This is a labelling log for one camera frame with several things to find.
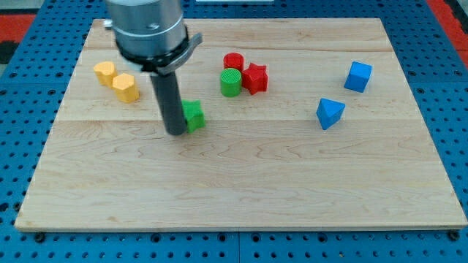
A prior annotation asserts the green star block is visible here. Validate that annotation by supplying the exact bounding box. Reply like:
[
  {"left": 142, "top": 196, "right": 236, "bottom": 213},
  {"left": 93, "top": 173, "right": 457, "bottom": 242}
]
[{"left": 182, "top": 100, "right": 205, "bottom": 133}]

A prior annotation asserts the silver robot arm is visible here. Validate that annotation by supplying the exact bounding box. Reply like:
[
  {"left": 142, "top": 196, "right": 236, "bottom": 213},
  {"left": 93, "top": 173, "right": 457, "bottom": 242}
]
[{"left": 105, "top": 0, "right": 203, "bottom": 135}]

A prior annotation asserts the red star block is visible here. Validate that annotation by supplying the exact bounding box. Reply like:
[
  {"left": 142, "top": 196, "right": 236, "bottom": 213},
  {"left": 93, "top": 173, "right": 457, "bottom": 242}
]
[{"left": 241, "top": 63, "right": 268, "bottom": 95}]

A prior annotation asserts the green cylinder block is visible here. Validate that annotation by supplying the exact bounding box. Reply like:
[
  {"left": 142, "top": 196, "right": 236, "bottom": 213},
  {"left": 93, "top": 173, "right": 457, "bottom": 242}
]
[{"left": 220, "top": 68, "right": 242, "bottom": 97}]

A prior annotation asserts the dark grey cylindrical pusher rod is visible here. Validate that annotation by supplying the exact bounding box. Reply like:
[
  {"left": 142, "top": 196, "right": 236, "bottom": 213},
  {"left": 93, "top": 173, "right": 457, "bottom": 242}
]
[{"left": 150, "top": 72, "right": 187, "bottom": 135}]

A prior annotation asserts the yellow hexagon block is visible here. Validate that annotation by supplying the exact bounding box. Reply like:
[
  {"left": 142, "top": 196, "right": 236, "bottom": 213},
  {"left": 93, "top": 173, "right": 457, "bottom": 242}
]
[{"left": 112, "top": 73, "right": 140, "bottom": 103}]

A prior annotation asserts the light wooden board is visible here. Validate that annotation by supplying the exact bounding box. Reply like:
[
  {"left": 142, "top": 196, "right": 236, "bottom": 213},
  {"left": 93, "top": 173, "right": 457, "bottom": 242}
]
[{"left": 15, "top": 18, "right": 467, "bottom": 232}]

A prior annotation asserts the blue cube block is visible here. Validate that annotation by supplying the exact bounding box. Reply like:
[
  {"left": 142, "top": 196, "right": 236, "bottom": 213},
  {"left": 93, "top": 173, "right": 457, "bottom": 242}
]
[{"left": 344, "top": 61, "right": 373, "bottom": 93}]

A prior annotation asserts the blue triangle block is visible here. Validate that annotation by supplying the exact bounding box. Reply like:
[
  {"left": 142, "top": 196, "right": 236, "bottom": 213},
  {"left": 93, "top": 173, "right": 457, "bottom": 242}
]
[{"left": 316, "top": 98, "right": 346, "bottom": 130}]

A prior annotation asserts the red cylinder block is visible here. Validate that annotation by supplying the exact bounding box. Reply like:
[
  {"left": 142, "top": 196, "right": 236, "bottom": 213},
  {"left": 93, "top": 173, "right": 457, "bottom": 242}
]
[{"left": 223, "top": 52, "right": 244, "bottom": 72}]

